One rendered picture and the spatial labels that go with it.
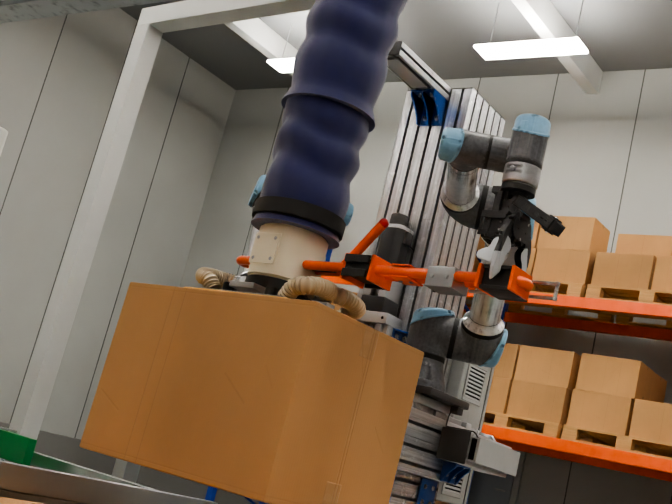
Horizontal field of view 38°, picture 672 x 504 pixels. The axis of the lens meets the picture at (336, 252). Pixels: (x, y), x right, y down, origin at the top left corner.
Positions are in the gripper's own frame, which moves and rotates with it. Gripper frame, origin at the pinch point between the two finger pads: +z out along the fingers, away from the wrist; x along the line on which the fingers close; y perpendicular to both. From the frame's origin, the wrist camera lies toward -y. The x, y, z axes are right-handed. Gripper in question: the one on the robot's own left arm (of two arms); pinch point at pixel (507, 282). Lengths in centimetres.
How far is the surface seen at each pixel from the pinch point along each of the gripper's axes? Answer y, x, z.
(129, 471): 151, -46, 62
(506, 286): -2.6, 4.1, 1.9
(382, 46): 50, -2, -57
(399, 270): 24.3, 3.5, 0.4
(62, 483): 94, 19, 63
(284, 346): 33.2, 22.4, 22.9
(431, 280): 15.5, 3.5, 2.0
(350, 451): 27.7, 0.7, 39.5
